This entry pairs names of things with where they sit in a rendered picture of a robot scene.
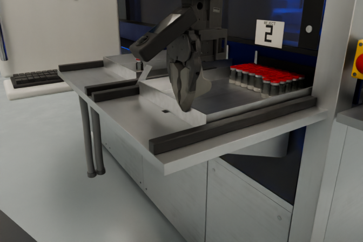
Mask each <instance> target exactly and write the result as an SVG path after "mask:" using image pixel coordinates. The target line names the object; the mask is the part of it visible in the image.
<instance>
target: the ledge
mask: <svg viewBox="0 0 363 242"><path fill-rule="evenodd" d="M336 122H338V123H342V124H345V125H347V126H350V127H353V128H356V129H358V130H361V131H363V104H362V105H359V106H356V107H353V108H351V109H348V110H345V111H342V112H339V113H338V114H337V119H336Z"/></svg>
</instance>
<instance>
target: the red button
mask: <svg viewBox="0 0 363 242"><path fill-rule="evenodd" d="M355 66H356V68H357V70H358V71H359V72H360V73H361V74H363V53H362V54H361V55H359V56H358V58H357V59H356V63H355Z"/></svg>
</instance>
